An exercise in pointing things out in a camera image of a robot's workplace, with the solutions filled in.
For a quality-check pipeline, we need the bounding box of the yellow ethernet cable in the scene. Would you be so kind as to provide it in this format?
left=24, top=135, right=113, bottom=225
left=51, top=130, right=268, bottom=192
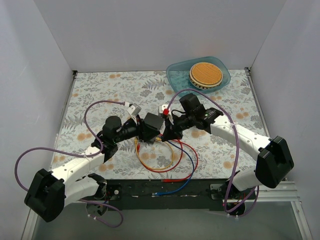
left=133, top=136, right=175, bottom=171

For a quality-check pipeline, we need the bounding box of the black network switch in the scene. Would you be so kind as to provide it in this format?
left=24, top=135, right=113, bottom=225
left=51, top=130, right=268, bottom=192
left=143, top=112, right=164, bottom=142

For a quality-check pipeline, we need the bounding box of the blue ethernet cable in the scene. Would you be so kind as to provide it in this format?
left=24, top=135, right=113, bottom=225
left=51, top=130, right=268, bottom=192
left=151, top=139, right=196, bottom=196

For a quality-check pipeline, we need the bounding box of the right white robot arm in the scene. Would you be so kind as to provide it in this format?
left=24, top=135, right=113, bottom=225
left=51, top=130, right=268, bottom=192
left=158, top=93, right=294, bottom=199

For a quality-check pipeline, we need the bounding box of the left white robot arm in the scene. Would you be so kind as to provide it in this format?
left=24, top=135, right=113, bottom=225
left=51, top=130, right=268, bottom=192
left=24, top=113, right=164, bottom=222

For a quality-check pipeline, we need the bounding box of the floral table mat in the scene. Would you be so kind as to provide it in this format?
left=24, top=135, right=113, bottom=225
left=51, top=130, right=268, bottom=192
left=51, top=70, right=266, bottom=179

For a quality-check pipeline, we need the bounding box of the woven round coasters stack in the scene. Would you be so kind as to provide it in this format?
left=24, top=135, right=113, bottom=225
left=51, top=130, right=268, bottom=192
left=189, top=62, right=223, bottom=90

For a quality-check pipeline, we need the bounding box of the teal plastic container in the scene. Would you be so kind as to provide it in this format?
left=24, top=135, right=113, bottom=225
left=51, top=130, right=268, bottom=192
left=166, top=56, right=231, bottom=97

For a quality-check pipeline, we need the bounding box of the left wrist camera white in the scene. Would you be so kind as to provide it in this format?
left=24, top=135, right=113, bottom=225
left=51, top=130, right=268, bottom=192
left=124, top=101, right=142, bottom=118

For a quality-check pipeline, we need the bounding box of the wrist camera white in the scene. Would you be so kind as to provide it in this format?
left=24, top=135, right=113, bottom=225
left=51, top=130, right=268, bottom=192
left=124, top=101, right=142, bottom=118
left=158, top=104, right=173, bottom=123

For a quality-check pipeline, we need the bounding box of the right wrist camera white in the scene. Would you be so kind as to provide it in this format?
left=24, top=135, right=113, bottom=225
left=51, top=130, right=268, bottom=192
left=158, top=104, right=173, bottom=123

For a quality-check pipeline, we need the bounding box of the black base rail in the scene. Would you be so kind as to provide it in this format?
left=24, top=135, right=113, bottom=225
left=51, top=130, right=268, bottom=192
left=37, top=177, right=286, bottom=212

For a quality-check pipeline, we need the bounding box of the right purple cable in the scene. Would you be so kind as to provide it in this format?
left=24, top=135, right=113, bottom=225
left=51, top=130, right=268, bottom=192
left=166, top=89, right=260, bottom=218

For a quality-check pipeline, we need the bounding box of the purple cable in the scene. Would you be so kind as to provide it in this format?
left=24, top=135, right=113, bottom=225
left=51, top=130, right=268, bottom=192
left=14, top=100, right=124, bottom=228
left=166, top=89, right=260, bottom=218

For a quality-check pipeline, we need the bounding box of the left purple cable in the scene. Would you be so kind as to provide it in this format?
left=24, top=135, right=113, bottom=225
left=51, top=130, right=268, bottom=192
left=14, top=100, right=124, bottom=228

